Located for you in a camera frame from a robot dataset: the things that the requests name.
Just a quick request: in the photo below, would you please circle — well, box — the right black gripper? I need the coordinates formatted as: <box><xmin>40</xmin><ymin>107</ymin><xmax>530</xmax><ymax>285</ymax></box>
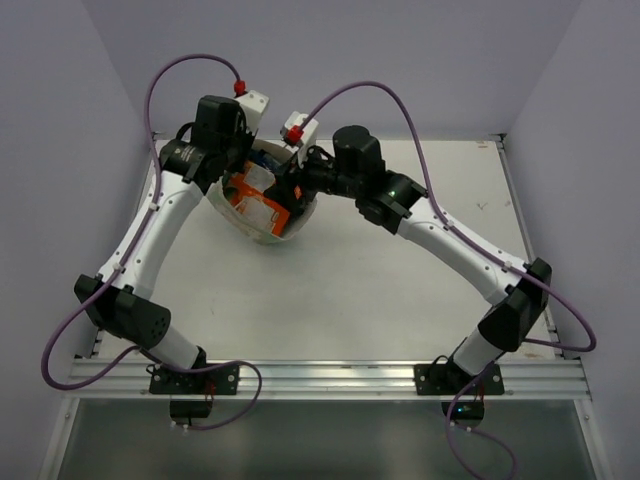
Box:
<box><xmin>263</xmin><ymin>135</ymin><xmax>364</xmax><ymax>213</ymax></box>

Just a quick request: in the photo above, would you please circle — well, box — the patterned paper bag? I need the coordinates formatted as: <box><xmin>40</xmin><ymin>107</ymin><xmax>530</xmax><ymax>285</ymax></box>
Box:
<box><xmin>206</xmin><ymin>140</ymin><xmax>317</xmax><ymax>245</ymax></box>

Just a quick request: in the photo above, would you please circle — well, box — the orange snack packet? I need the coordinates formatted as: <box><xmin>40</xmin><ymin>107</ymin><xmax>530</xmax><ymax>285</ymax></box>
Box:
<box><xmin>223</xmin><ymin>162</ymin><xmax>290</xmax><ymax>236</ymax></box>

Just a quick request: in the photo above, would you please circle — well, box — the blue snack packet large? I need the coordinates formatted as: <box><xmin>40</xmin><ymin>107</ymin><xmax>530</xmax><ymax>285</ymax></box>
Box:
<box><xmin>248</xmin><ymin>150</ymin><xmax>281</xmax><ymax>172</ymax></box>

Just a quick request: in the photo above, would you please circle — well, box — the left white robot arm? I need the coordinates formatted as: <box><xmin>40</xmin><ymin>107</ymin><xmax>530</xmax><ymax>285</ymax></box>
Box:
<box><xmin>74</xmin><ymin>90</ymin><xmax>269</xmax><ymax>393</ymax></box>

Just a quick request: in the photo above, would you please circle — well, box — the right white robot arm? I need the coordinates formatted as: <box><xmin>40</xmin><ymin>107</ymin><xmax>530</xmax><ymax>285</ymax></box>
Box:
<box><xmin>268</xmin><ymin>125</ymin><xmax>552</xmax><ymax>393</ymax></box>

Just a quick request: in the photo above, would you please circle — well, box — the left black controller box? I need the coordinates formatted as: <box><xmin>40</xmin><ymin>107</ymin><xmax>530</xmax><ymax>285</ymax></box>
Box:
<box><xmin>169</xmin><ymin>398</ymin><xmax>213</xmax><ymax>425</ymax></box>

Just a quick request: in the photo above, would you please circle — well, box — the black controller box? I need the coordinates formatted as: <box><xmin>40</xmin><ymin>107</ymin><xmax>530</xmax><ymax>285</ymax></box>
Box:
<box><xmin>440</xmin><ymin>394</ymin><xmax>485</xmax><ymax>427</ymax></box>
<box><xmin>169</xmin><ymin>398</ymin><xmax>213</xmax><ymax>425</ymax></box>

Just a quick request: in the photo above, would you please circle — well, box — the right black controller box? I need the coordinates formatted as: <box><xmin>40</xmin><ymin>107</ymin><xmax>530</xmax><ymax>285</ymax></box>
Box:
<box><xmin>440</xmin><ymin>394</ymin><xmax>485</xmax><ymax>427</ymax></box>

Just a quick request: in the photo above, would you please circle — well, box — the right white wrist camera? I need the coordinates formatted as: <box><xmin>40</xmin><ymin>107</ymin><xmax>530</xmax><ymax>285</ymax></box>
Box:
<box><xmin>280</xmin><ymin>111</ymin><xmax>319</xmax><ymax>168</ymax></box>

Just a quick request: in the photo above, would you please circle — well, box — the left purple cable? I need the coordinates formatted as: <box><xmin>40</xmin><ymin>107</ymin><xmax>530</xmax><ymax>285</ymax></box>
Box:
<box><xmin>41</xmin><ymin>52</ymin><xmax>264</xmax><ymax>432</ymax></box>

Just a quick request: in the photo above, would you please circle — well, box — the purple cable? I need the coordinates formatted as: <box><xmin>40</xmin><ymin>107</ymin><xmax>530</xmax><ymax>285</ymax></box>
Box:
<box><xmin>41</xmin><ymin>52</ymin><xmax>264</xmax><ymax>432</ymax></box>
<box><xmin>299</xmin><ymin>81</ymin><xmax>597</xmax><ymax>480</ymax></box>

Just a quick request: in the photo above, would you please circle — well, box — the left black base bracket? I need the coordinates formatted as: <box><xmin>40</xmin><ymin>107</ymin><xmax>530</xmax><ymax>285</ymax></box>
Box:
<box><xmin>146</xmin><ymin>363</ymin><xmax>240</xmax><ymax>396</ymax></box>

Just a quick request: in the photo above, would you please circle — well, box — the black base bracket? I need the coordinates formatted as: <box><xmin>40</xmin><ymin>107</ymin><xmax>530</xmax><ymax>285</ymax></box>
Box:
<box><xmin>413</xmin><ymin>355</ymin><xmax>505</xmax><ymax>396</ymax></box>
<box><xmin>146</xmin><ymin>363</ymin><xmax>240</xmax><ymax>396</ymax></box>

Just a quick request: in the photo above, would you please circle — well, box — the right black base bracket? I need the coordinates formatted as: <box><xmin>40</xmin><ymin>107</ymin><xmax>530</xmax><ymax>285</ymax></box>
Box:
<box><xmin>413</xmin><ymin>355</ymin><xmax>505</xmax><ymax>396</ymax></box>

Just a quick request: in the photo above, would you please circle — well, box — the aluminium mounting rail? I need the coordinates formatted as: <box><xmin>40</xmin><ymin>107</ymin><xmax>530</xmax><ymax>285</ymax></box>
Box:
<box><xmin>68</xmin><ymin>359</ymin><xmax>590</xmax><ymax>401</ymax></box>

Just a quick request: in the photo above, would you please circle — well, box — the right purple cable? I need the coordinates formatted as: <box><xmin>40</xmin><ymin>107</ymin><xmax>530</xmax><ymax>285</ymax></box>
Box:
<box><xmin>299</xmin><ymin>81</ymin><xmax>597</xmax><ymax>480</ymax></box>

